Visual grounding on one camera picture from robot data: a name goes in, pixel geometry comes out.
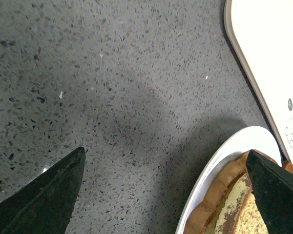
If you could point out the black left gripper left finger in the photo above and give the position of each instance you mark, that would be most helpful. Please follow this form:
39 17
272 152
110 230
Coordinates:
45 205

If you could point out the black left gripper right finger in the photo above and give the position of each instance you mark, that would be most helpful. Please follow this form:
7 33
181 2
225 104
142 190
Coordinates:
273 190

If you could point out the white round plate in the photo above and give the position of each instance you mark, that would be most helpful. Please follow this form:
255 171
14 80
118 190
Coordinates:
254 137

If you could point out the wooden cutting board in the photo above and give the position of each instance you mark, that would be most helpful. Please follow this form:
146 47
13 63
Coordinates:
288 166

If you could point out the beige rabbit serving tray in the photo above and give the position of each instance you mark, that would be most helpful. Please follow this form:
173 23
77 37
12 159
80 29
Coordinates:
261 33

